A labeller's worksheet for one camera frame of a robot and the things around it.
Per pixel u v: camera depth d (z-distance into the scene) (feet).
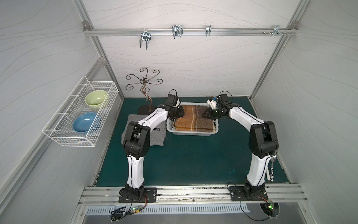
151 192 2.41
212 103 2.93
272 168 2.69
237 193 2.41
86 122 2.15
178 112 2.80
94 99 2.39
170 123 3.00
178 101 2.64
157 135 3.06
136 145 1.72
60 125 1.90
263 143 1.71
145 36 2.57
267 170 2.65
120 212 2.35
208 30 2.42
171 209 2.31
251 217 2.13
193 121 3.02
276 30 2.51
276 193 2.52
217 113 2.69
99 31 2.61
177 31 2.50
